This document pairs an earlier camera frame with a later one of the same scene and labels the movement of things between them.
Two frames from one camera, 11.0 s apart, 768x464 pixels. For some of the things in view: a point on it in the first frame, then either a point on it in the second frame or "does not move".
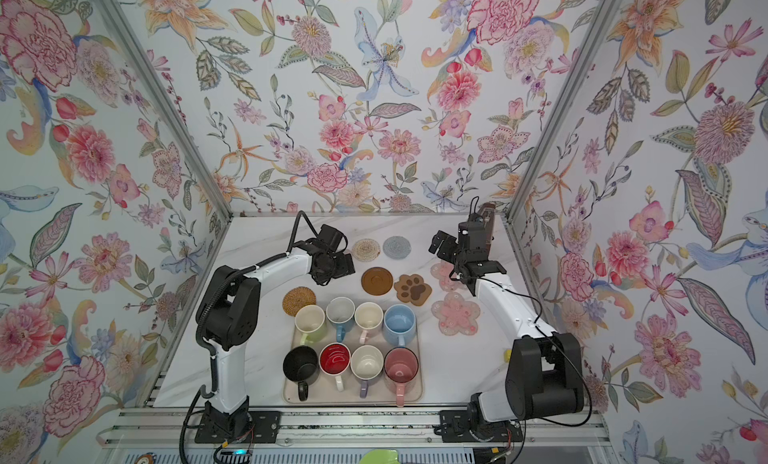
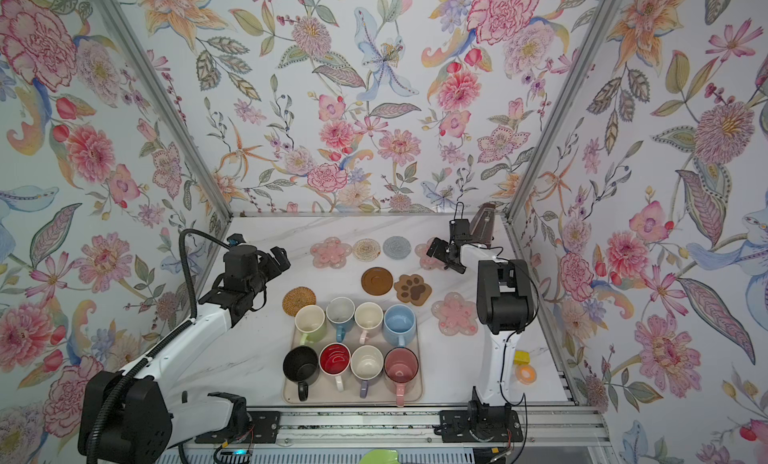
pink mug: (401, 366) does not move
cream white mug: (367, 315) does not move
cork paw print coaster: (412, 289) does not move
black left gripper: (346, 267) to (283, 261)
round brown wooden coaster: (376, 281) does not move
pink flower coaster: (441, 271) to (426, 261)
